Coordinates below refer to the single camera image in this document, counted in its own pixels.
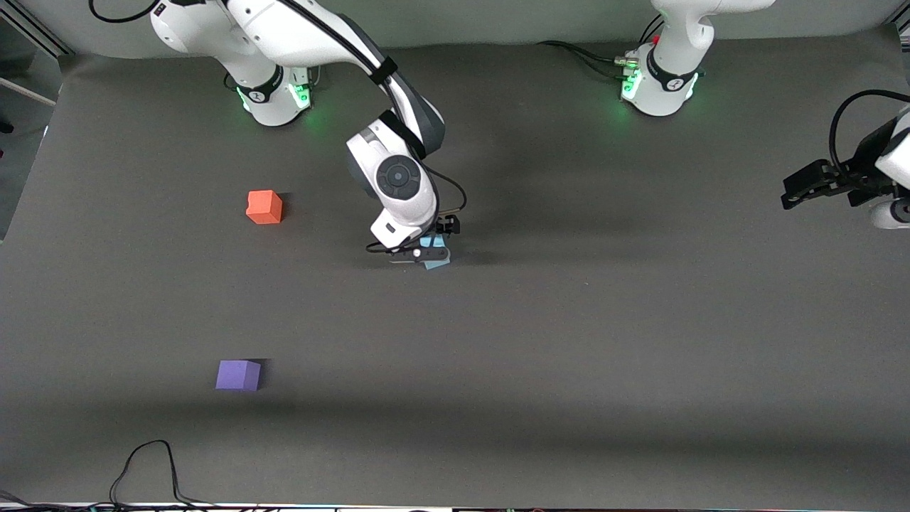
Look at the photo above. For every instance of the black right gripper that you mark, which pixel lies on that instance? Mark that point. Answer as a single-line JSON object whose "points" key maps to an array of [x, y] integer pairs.
{"points": [[446, 227]]}

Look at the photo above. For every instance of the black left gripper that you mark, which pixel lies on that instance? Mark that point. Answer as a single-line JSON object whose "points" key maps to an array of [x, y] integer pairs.
{"points": [[862, 158]]}

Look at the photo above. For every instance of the light blue foam block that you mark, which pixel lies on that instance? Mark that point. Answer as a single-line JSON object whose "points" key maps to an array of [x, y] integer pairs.
{"points": [[435, 263]]}

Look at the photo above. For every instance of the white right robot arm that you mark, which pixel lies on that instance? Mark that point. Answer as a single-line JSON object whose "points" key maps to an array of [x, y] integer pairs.
{"points": [[284, 28]]}

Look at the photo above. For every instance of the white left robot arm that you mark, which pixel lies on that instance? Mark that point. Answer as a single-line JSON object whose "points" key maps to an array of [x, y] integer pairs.
{"points": [[668, 78]]}

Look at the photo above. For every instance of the orange foam block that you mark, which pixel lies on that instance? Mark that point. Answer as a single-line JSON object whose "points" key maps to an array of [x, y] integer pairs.
{"points": [[264, 206]]}

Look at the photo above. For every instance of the purple foam block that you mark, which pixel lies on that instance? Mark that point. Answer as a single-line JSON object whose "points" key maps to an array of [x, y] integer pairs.
{"points": [[237, 375]]}

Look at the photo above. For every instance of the aluminium frame rail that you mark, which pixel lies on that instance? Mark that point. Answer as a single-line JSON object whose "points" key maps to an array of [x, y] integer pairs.
{"points": [[32, 30]]}

